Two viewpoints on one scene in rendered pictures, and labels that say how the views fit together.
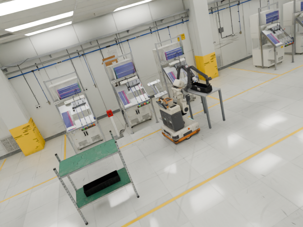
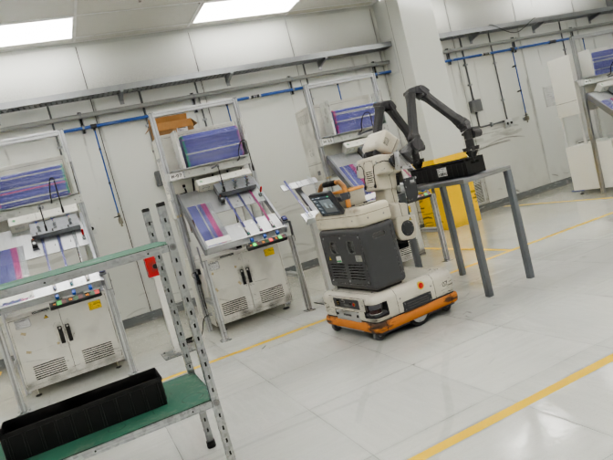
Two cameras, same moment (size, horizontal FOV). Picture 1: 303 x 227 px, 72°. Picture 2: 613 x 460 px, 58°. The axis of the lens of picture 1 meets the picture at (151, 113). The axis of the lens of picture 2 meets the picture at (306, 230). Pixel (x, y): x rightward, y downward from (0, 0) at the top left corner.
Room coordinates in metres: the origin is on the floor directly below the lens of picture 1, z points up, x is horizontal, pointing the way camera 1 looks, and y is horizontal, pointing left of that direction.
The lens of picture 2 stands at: (0.57, 0.40, 1.05)
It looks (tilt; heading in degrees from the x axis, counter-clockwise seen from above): 5 degrees down; 352
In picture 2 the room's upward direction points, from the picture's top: 14 degrees counter-clockwise
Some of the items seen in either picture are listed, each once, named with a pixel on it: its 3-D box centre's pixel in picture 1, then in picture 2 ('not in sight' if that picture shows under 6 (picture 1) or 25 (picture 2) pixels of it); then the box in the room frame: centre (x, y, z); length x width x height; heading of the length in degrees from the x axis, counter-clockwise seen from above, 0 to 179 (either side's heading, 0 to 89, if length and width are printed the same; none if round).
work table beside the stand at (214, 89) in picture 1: (204, 105); (462, 232); (4.38, -1.24, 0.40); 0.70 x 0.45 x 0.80; 20
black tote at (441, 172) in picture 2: (200, 87); (446, 170); (4.37, -1.21, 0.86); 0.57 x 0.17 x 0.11; 20
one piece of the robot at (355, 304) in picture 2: (167, 132); (347, 303); (3.99, -0.21, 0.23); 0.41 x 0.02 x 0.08; 20
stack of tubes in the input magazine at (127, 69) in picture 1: (124, 70); (212, 146); (5.47, 0.34, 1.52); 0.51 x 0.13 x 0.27; 105
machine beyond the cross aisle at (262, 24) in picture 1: (267, 36); (601, 111); (6.86, -4.41, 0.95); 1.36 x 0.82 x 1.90; 15
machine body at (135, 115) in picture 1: (135, 111); (237, 282); (5.57, 0.43, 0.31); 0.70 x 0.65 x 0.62; 105
